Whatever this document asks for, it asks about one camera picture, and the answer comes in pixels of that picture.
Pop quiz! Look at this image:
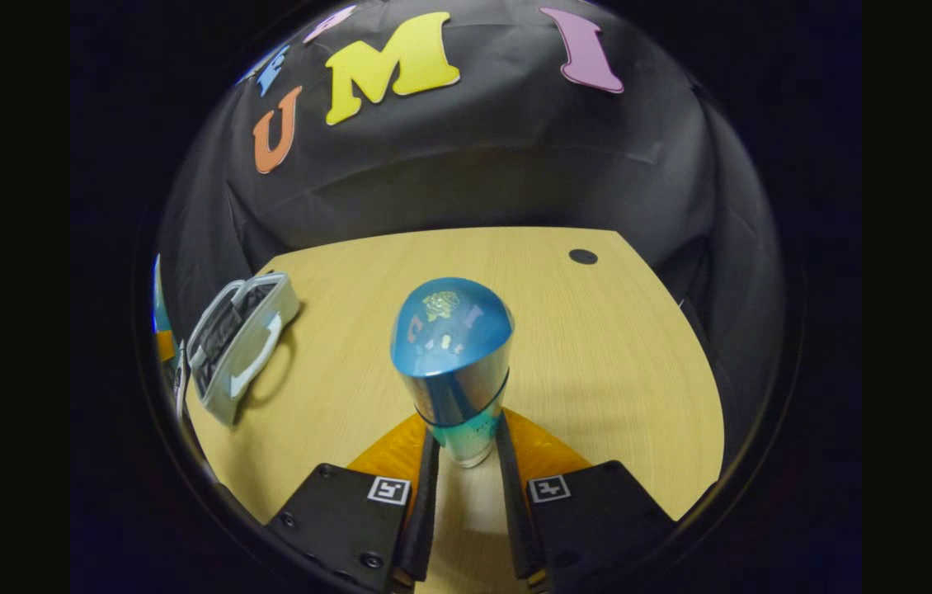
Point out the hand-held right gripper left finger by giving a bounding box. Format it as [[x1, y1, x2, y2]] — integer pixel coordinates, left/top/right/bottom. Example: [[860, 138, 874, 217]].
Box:
[[266, 412, 440, 594]]

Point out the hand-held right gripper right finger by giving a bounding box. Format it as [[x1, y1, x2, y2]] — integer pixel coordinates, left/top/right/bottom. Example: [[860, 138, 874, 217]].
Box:
[[495, 408, 677, 594]]

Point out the light blue suitcase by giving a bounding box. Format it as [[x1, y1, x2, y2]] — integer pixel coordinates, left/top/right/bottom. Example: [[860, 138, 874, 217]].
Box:
[[176, 272, 302, 427]]

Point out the blue capped clear bottle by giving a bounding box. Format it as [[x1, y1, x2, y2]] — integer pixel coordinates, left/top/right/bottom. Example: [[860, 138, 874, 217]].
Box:
[[390, 277, 515, 469]]

